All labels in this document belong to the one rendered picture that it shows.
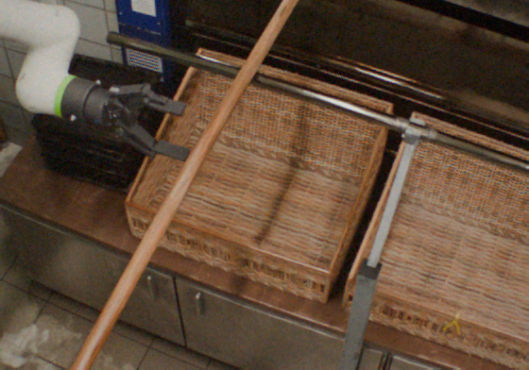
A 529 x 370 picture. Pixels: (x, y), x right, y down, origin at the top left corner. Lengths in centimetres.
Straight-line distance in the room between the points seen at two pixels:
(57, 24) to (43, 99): 16
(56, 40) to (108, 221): 72
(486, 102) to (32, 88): 110
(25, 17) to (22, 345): 144
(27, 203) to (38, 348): 61
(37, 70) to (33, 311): 130
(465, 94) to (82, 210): 107
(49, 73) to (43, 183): 72
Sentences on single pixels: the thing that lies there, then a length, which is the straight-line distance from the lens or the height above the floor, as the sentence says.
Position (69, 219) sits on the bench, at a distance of 239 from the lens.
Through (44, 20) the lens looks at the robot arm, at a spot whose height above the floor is 136.
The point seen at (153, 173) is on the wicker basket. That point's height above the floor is 69.
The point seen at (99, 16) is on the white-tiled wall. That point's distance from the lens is 255.
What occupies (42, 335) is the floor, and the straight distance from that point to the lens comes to 288.
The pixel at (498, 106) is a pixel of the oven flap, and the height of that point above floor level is 96.
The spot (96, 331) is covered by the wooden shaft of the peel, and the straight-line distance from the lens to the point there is 147.
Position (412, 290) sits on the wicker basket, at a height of 59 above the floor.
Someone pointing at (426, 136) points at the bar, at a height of 117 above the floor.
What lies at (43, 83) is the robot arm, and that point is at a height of 124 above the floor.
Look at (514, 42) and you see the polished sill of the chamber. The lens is 203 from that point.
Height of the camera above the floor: 249
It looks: 51 degrees down
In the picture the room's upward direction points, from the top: 1 degrees clockwise
